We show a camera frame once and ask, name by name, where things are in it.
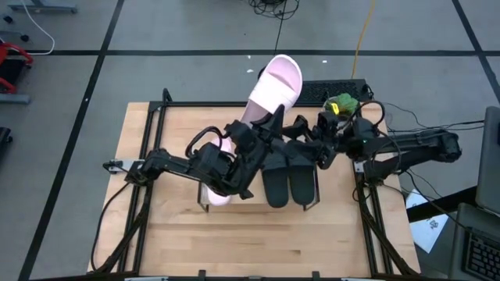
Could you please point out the white paper sheet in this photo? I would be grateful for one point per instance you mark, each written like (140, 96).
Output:
(427, 230)

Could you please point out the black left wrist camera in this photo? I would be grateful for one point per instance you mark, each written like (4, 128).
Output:
(213, 164)

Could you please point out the grey desk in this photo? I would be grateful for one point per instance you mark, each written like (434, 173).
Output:
(459, 250)

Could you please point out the red black cart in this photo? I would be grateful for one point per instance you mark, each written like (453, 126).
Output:
(15, 48)

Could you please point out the grey monitor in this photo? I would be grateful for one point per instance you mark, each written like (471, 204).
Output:
(490, 164)

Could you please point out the green plant white patterned pot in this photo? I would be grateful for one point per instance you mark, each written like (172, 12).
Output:
(345, 102)

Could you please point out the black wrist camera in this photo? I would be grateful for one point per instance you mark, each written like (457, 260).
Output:
(213, 164)
(327, 123)

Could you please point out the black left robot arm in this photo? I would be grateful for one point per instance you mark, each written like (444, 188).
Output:
(172, 166)

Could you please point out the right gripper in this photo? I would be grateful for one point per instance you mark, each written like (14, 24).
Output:
(324, 152)

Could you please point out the black floor equipment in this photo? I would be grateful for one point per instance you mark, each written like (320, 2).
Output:
(4, 138)

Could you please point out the yellow tag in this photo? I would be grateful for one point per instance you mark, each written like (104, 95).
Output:
(334, 108)

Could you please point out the black desk bar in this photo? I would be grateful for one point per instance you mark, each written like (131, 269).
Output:
(437, 208)

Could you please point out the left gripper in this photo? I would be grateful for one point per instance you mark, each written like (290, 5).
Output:
(250, 156)

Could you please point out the pink rubber slide sandal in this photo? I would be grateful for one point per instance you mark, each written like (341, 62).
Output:
(218, 199)
(277, 82)

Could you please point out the black keyboard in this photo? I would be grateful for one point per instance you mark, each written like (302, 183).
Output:
(484, 257)

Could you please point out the black metal table frame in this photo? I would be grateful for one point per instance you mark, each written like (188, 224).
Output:
(195, 104)

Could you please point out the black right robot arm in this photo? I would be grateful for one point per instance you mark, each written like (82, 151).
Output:
(422, 142)

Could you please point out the grey metal table foot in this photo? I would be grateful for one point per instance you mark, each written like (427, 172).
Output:
(13, 98)
(43, 6)

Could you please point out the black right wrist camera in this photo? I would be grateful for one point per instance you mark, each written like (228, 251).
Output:
(327, 123)

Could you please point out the black rubber slide sandal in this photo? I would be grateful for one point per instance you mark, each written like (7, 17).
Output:
(301, 187)
(275, 187)

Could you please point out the black caster wheel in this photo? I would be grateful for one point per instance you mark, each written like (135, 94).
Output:
(8, 19)
(24, 38)

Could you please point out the wooden shelf black metal legs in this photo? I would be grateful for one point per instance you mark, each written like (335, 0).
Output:
(256, 191)

